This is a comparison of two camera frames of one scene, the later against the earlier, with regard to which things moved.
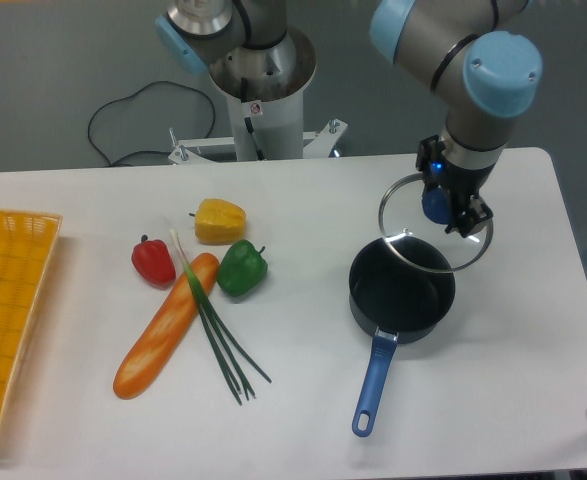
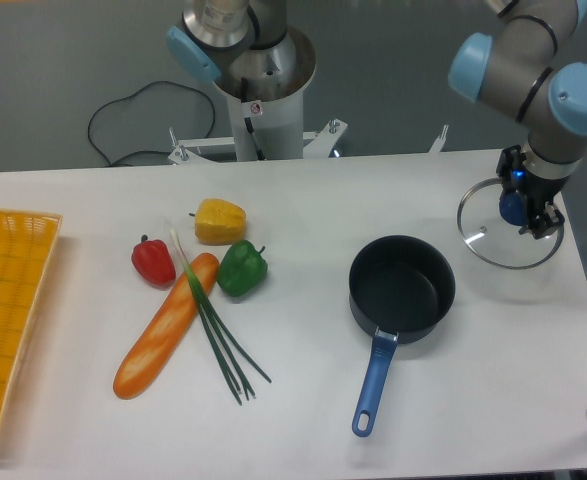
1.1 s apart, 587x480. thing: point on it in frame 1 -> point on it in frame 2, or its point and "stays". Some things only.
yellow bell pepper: x=218 y=222 stays
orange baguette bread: x=171 y=319 stays
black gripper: x=461 y=184 -> x=539 y=194
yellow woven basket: x=10 y=252 stays
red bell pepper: x=153 y=262 stays
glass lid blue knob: x=422 y=243 -> x=489 y=221
